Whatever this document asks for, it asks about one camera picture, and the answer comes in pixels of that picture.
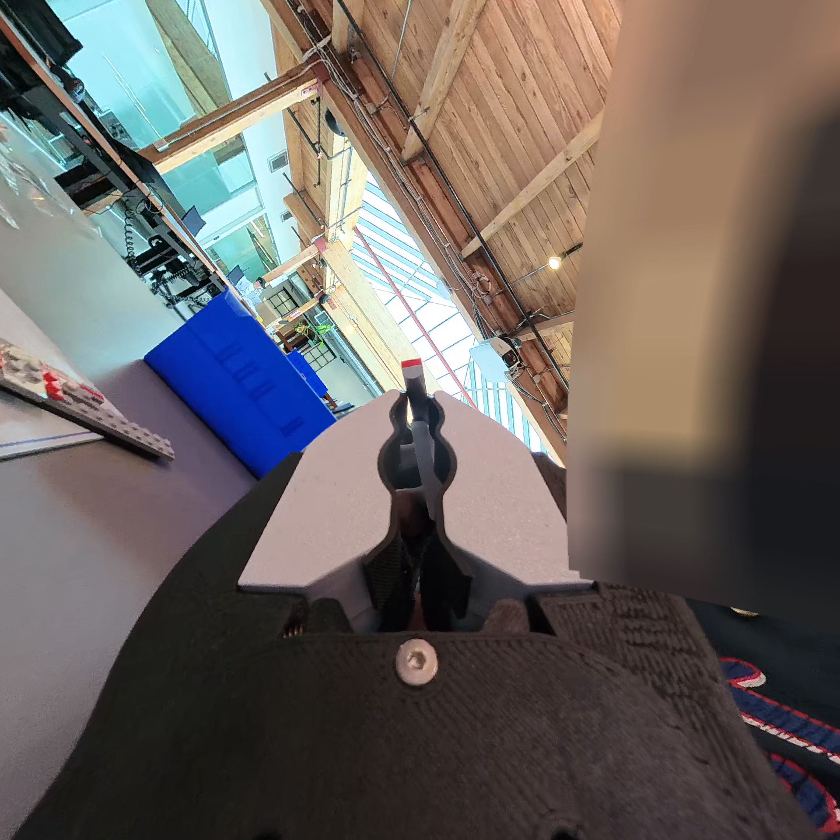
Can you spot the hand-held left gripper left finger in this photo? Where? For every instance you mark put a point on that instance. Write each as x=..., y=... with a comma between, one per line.
x=321, y=512

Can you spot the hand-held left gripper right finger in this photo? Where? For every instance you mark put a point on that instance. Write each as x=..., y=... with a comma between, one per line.
x=505, y=518

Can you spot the grey lego piece red tip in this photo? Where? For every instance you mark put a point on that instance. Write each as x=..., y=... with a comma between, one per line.
x=424, y=453

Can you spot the large blue plastic bin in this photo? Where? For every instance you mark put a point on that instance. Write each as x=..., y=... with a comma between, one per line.
x=229, y=380

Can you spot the small blue plastic bin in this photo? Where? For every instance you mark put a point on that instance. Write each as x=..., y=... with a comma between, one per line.
x=308, y=374

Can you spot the grey red lego model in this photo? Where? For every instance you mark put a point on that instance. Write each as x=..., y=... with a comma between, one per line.
x=85, y=407

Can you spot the green plant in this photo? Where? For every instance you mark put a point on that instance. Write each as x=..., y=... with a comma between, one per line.
x=312, y=331

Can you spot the red ceiling pipe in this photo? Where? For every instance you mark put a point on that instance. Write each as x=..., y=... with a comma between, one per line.
x=407, y=308

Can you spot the dark laptop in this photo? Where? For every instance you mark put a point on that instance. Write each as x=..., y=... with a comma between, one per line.
x=234, y=274
x=194, y=220

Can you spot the ceiling spot light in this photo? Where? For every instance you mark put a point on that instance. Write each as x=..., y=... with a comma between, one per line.
x=555, y=262

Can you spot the white instruction booklet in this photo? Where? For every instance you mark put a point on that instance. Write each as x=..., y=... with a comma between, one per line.
x=33, y=430

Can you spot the long wooden desk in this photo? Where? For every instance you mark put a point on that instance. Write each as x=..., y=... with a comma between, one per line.
x=98, y=141

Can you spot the clear plastic bag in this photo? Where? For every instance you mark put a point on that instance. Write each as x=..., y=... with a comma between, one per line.
x=26, y=184

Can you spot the white ceiling camera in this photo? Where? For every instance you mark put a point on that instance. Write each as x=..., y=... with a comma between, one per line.
x=492, y=354

